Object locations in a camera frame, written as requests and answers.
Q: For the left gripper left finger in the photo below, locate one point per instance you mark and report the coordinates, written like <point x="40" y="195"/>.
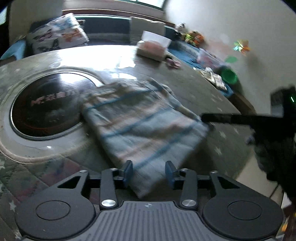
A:
<point x="117" y="177"/>

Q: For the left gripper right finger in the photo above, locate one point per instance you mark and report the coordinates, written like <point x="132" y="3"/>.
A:
<point x="177" y="177"/>

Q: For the striped blue knit garment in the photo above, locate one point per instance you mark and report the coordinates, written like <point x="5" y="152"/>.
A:
<point x="143" y="121"/>

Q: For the green plastic bowl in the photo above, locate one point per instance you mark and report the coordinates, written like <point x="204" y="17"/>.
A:
<point x="229" y="76"/>

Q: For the colourful pinwheel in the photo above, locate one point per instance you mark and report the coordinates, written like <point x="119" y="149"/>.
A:
<point x="242" y="46"/>

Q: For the clear plastic container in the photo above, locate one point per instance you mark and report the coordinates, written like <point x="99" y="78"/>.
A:
<point x="205" y="59"/>

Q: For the round black induction cooktop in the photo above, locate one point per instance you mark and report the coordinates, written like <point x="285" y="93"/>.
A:
<point x="48" y="107"/>

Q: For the pink small toy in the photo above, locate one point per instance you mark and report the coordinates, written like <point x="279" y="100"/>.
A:
<point x="171" y="63"/>

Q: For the stuffed toys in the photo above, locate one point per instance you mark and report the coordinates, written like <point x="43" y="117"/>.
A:
<point x="194" y="38"/>

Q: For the tissue box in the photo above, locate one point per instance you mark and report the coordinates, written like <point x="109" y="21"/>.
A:
<point x="153" y="46"/>

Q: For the dark green sofa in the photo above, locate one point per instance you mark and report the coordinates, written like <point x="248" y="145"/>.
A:
<point x="105" y="29"/>

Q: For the white cushion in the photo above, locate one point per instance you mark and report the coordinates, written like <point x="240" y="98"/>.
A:
<point x="138" y="25"/>

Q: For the butterfly print pillow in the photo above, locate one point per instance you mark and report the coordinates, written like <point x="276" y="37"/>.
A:
<point x="60" y="33"/>

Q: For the blue cushion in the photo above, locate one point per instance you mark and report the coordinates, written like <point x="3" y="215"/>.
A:
<point x="16" y="50"/>

